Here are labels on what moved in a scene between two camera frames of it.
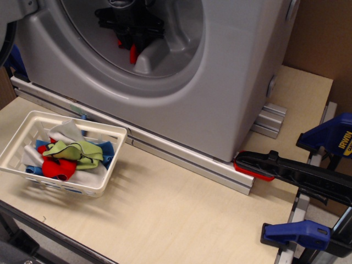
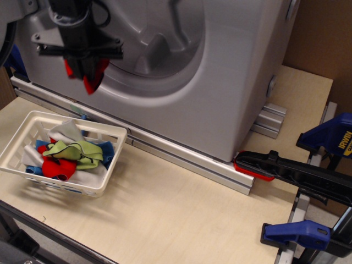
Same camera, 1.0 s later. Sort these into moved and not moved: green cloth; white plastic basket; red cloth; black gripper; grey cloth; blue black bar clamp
Moved: red cloth; black gripper
Not moved: grey cloth; white plastic basket; green cloth; blue black bar clamp
